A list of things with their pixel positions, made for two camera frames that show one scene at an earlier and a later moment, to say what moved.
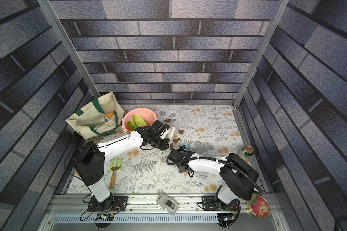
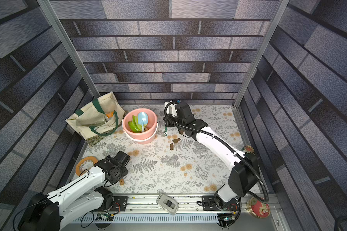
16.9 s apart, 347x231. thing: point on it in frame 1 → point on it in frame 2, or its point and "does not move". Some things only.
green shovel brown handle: (130, 126) → (135, 121)
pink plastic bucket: (147, 115) does not move
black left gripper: (166, 146) → (115, 180)
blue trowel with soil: (187, 148) → (143, 120)
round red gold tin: (258, 206) does not move
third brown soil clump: (175, 141) does not move
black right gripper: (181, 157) → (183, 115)
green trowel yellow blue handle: (131, 126) does not move
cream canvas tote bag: (100, 121) does not move
